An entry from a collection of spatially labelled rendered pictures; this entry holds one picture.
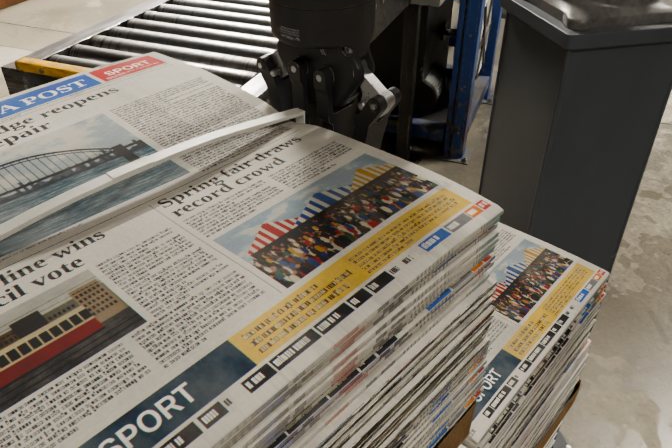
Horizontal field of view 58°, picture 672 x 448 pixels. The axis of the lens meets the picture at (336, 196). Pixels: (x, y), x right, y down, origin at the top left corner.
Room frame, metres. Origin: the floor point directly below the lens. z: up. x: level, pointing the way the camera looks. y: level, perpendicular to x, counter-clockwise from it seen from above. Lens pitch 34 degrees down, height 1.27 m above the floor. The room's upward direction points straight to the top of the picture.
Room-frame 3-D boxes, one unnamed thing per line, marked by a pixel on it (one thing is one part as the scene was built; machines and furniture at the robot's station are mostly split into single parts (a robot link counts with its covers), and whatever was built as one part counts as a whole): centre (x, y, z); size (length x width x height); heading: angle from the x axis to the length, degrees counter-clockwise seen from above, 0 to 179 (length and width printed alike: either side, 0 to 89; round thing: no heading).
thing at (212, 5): (1.57, 0.22, 0.77); 0.47 x 0.05 x 0.05; 69
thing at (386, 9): (1.59, -0.06, 0.74); 1.34 x 0.05 x 0.12; 159
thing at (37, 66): (1.07, 0.43, 0.81); 0.43 x 0.03 x 0.02; 69
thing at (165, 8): (1.51, 0.25, 0.77); 0.47 x 0.05 x 0.05; 69
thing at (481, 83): (2.63, -0.20, 0.38); 0.94 x 0.69 x 0.63; 69
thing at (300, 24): (0.43, 0.01, 1.11); 0.08 x 0.07 x 0.09; 48
